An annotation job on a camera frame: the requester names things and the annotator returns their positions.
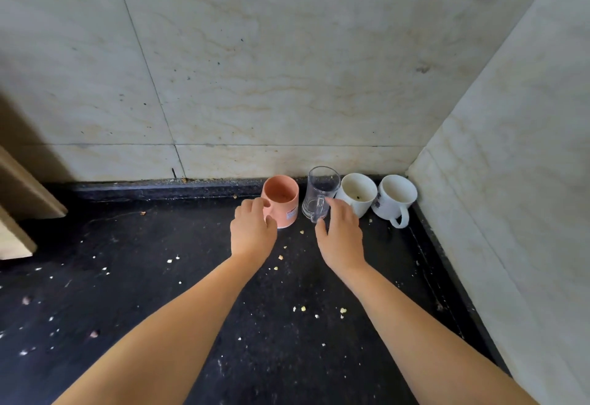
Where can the person's left hand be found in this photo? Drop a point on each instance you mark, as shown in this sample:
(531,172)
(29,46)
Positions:
(251,234)

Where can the person's right hand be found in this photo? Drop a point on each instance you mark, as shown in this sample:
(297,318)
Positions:
(341,243)

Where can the person's right thumb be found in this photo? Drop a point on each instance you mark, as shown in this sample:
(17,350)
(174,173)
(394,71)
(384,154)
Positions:
(321,229)

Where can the person's left thumb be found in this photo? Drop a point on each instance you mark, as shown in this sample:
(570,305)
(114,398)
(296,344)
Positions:
(272,223)

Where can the pink plastic cup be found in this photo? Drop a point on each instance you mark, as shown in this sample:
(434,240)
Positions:
(283,199)

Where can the clear glass mug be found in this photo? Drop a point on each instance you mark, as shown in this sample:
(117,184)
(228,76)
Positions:
(318,192)

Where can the person's right forearm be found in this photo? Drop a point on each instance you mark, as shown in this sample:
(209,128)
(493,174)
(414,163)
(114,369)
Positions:
(424,349)

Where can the person's left forearm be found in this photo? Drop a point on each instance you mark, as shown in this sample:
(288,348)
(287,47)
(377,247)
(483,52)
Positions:
(175,340)

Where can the plain white cup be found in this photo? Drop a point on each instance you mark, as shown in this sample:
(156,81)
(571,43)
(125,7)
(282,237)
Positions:
(359,195)

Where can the scattered pale food crumbs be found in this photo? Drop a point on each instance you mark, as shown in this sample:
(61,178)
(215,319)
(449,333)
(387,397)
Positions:
(303,309)

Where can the white floral print mug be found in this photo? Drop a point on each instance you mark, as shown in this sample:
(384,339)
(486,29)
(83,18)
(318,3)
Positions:
(396,197)

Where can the large light wooden board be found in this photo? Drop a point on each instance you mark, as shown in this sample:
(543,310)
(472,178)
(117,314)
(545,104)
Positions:
(23,188)

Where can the small light wooden board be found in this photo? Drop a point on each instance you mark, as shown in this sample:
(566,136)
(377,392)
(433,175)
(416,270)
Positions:
(14,238)

